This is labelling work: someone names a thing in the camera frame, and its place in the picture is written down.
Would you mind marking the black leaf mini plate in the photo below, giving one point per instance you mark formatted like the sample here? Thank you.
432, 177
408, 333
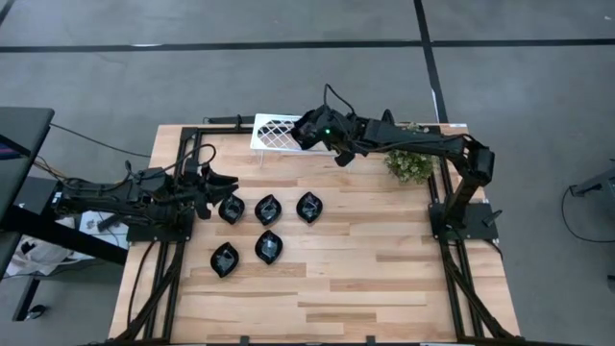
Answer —
268, 247
231, 209
224, 260
267, 210
309, 207

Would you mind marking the black desk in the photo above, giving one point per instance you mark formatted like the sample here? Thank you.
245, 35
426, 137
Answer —
24, 125

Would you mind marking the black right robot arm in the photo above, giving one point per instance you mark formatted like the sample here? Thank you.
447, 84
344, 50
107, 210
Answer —
423, 141

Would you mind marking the black desk base beam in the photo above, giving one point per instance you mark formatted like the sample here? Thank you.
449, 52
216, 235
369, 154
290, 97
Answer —
57, 233

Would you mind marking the laptop with lit screen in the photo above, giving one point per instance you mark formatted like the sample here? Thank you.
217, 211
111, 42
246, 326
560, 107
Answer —
12, 149

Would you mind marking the black bar on table edge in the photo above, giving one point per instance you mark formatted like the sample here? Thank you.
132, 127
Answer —
226, 120

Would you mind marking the white paper box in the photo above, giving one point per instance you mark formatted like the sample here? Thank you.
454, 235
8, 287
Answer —
91, 228

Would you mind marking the white plastic bag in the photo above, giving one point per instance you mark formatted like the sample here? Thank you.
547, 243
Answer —
38, 254

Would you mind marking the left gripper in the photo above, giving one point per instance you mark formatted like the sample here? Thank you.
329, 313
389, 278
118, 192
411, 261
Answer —
192, 187

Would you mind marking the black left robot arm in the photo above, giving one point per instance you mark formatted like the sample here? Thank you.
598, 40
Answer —
96, 202

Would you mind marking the grey stand foot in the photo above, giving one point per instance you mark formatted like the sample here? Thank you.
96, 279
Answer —
596, 185

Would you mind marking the artificial potted plant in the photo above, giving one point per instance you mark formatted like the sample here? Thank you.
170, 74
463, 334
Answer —
408, 165

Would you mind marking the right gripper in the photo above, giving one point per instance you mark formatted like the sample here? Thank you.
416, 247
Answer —
336, 134

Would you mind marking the black aluminium table frame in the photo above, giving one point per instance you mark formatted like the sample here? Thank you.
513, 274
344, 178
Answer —
196, 144

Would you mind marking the black desk leg with caster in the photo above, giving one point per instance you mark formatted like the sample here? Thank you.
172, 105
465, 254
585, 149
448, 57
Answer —
29, 298

